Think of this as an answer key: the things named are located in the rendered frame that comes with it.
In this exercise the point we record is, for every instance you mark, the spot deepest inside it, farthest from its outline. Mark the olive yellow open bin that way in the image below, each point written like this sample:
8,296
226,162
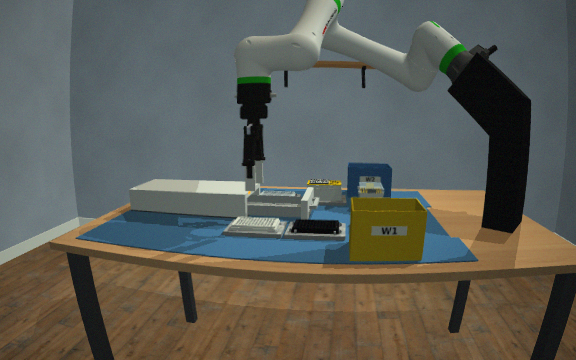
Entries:
387,229

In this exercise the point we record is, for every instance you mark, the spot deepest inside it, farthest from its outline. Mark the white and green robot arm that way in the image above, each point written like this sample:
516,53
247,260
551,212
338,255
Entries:
432,49

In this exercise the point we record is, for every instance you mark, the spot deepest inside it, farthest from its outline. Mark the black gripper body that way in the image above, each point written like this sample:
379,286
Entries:
253,114

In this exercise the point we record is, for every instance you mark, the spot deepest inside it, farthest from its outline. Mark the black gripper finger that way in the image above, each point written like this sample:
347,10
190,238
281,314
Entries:
249,152
259,156

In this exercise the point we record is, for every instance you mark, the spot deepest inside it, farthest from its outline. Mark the blue flat mat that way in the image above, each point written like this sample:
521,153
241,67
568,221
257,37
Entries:
203,236

